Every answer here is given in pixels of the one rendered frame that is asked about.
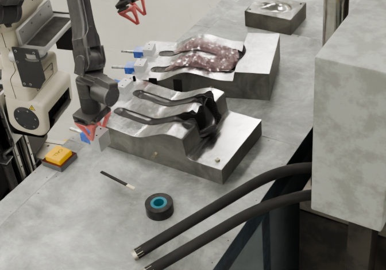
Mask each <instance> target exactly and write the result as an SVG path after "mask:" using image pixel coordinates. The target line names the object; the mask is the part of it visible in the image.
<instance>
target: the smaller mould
mask: <svg viewBox="0 0 386 270"><path fill-rule="evenodd" d="M305 19H306V2H300V1H294V0H255V1H254V2H253V3H252V4H251V5H250V6H249V7H248V8H247V9H246V10H245V26H248V27H251V28H257V29H262V30H267V31H271V32H276V33H281V34H287V35H290V36H291V34H293V32H294V31H295V30H296V29H297V28H298V27H299V25H300V24H301V23H302V22H303V21H304V20H305Z"/></svg>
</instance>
